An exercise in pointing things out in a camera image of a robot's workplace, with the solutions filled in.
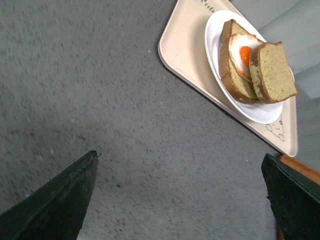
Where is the fried egg toy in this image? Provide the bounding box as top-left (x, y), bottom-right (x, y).
top-left (228, 33), bottom-right (263, 83)

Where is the beige rabbit tray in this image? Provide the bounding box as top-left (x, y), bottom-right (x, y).
top-left (158, 0), bottom-right (298, 157)

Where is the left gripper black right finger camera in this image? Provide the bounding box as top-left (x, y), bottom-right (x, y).
top-left (261, 153), bottom-right (320, 240)

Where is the white oval plate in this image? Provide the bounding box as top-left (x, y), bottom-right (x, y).
top-left (204, 10), bottom-right (284, 124)

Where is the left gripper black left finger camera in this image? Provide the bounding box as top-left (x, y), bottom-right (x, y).
top-left (0, 150), bottom-right (98, 240)

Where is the bread slice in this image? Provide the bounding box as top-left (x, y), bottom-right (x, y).
top-left (249, 41), bottom-right (298, 104)
top-left (219, 19), bottom-right (259, 104)

